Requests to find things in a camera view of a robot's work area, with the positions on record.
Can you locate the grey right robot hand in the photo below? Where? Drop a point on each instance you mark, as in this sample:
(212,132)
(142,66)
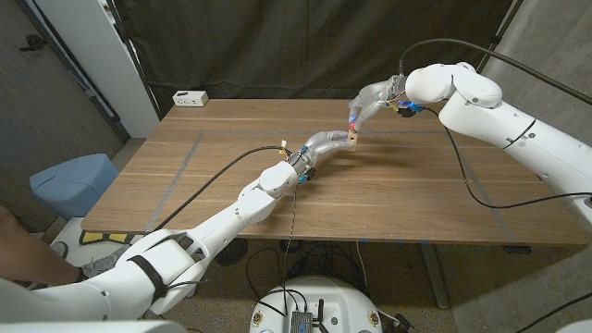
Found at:
(374,102)

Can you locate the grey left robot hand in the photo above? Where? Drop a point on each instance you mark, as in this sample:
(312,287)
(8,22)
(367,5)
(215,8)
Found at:
(321,147)

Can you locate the wooden block with holes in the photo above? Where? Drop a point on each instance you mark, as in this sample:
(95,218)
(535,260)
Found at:
(353,138)

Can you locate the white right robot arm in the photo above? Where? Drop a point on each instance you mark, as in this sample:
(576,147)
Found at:
(509,125)

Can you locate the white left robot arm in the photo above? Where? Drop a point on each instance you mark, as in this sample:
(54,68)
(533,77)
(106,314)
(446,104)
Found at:
(185,259)

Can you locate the black backdrop curtain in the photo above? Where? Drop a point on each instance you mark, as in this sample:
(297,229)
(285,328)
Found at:
(305,46)

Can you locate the black round floor fan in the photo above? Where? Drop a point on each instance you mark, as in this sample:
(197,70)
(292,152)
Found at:
(233,252)

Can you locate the black backdrop stand pole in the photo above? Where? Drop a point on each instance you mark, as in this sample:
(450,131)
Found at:
(134,60)
(497,39)

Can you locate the white power strip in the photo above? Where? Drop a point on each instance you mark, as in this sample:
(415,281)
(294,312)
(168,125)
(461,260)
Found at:
(189,98)

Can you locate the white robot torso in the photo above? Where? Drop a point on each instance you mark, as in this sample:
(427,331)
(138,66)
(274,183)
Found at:
(324,296)

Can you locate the grey table leg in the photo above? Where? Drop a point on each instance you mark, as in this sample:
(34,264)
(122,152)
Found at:
(435,277)

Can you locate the grey finned module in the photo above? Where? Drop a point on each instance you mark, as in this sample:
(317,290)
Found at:
(300,322)

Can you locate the yellow black floor marker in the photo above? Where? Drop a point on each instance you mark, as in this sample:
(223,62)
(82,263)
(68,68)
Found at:
(92,238)

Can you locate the blue stool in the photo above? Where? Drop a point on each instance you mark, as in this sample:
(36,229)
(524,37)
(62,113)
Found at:
(69,185)

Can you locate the white floor board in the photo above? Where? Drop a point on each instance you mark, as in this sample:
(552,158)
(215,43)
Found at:
(69,229)

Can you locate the person's bare leg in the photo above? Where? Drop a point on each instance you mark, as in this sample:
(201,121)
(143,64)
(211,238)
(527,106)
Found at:
(28,259)

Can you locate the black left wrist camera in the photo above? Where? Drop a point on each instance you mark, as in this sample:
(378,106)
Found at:
(306,176)

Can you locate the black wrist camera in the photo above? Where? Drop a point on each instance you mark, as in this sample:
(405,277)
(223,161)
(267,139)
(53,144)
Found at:
(409,108)
(306,176)

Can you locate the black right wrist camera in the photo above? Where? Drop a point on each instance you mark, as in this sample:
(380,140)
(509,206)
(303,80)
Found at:
(409,108)

